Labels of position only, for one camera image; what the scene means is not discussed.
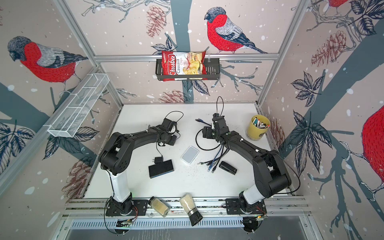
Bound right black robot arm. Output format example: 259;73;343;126
202;127;292;212

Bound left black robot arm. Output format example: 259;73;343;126
99;126;179;211

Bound black stapler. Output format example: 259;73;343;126
219;161;237;175

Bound yellow cup with pens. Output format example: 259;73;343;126
246;115;271;141

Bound glass spice jar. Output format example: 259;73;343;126
149;197;170;218

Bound red cassava chips bag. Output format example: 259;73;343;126
161;51;207;82

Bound black looped ethernet cable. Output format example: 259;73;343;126
195;127;224;151

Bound black network switch box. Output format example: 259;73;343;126
149;160;174;179

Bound dark ethernet cable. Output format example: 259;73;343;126
198;113;230;174

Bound black wall basket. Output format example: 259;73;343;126
155;58;221;82

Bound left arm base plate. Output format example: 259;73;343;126
105;199;149;217

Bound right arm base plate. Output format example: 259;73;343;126
222;198;267;216

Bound white wire mesh shelf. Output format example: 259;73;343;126
48;73;110;138

